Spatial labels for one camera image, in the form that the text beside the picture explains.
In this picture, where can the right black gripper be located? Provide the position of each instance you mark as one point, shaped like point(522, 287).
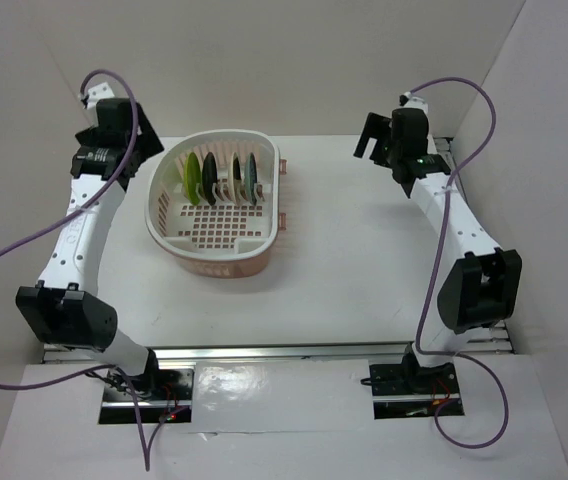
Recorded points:
point(377, 127)

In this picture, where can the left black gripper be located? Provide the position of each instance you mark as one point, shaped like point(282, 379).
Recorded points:
point(146, 142)

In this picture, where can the green plate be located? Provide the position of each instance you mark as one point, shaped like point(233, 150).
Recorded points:
point(192, 178)

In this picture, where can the beige plate with black mark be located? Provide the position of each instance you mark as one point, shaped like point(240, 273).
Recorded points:
point(234, 179)

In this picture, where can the blue patterned plate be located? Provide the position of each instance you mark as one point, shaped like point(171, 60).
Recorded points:
point(250, 179)

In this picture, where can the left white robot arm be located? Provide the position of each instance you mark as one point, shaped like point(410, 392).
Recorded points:
point(63, 307)

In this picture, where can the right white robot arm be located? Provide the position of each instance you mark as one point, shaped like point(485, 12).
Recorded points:
point(477, 281)

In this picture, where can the white pink dish rack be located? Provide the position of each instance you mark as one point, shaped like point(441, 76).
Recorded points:
point(224, 240)

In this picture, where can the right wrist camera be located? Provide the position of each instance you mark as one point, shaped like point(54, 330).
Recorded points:
point(410, 100)

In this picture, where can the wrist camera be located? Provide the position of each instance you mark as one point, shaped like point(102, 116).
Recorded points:
point(410, 100)
point(92, 96)

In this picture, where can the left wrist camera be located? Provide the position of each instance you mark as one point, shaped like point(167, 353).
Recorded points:
point(92, 96)

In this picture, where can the aluminium rail frame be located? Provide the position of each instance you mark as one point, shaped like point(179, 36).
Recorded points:
point(346, 276)

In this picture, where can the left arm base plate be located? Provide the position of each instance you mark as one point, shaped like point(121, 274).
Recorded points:
point(170, 401)

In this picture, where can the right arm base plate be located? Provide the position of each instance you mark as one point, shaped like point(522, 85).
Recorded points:
point(396, 395)

